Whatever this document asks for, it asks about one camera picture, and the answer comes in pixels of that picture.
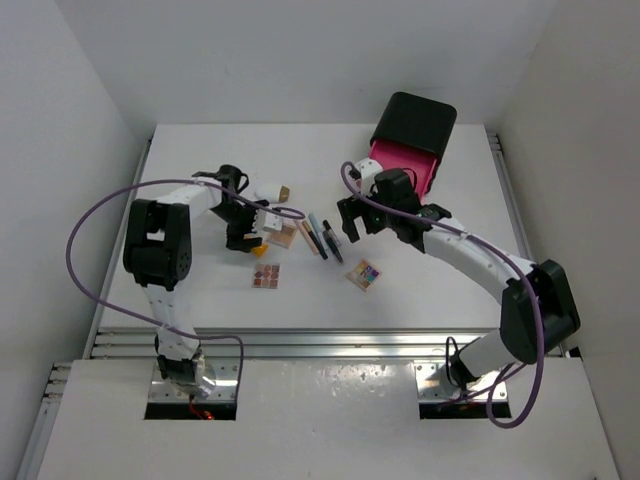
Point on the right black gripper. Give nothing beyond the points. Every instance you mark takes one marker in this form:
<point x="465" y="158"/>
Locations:
<point x="350" y="210"/>

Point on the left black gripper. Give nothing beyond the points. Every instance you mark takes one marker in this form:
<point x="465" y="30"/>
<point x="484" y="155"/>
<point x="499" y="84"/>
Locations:
<point x="234" y="238"/>

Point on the orange makeup tube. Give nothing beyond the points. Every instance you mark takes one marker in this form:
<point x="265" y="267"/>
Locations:
<point x="260" y="250"/>

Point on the white bottle gold cap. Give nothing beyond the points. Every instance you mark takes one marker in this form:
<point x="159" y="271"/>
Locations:
<point x="273" y="193"/>

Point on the black drawer cabinet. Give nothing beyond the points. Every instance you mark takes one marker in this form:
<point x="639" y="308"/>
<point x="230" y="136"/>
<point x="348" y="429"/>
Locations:
<point x="416" y="122"/>

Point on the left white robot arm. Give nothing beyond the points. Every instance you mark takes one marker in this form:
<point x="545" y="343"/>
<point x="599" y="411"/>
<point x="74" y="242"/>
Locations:
<point x="158" y="254"/>

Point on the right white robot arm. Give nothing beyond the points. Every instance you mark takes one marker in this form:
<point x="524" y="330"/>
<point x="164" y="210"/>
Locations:
<point x="537" y="308"/>

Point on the brown gold makeup pencil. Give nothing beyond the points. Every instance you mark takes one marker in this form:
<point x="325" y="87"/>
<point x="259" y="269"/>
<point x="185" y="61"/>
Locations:
<point x="314" y="237"/>

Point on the black mascara tube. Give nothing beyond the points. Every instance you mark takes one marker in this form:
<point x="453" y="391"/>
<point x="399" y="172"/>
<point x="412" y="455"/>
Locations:
<point x="330" y="240"/>

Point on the light blue black pen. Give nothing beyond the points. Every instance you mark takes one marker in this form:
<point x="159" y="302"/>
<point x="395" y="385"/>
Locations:
<point x="318" y="235"/>

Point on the eyeshadow palette round brown pans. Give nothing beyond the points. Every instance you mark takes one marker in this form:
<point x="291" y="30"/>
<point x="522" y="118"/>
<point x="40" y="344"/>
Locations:
<point x="266" y="276"/>

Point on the brown eyeshadow palette four pans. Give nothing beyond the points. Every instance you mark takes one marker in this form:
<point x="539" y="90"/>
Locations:
<point x="285" y="236"/>

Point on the peach concealer stick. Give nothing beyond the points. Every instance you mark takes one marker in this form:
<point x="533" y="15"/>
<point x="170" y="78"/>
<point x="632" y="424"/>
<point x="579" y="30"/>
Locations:
<point x="306" y="237"/>

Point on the colourful eyeshadow palette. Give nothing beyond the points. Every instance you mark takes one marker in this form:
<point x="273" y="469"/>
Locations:
<point x="363" y="275"/>

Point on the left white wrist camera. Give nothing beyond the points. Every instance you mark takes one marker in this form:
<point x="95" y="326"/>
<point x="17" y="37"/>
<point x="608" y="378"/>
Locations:
<point x="264" y="220"/>

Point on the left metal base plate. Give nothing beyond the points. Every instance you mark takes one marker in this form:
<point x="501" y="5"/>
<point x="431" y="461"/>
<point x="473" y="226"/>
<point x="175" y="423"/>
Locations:
<point x="217" y="385"/>

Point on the metal base plate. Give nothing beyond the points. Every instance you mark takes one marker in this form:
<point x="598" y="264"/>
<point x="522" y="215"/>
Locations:
<point x="433" y="386"/>
<point x="217" y="385"/>

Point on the aluminium frame rail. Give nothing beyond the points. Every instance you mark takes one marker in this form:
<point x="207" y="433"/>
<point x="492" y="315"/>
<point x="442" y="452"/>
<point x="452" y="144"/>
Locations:
<point x="139" y="342"/>

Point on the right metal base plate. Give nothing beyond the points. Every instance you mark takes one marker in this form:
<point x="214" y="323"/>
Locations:
<point x="433" y="386"/>

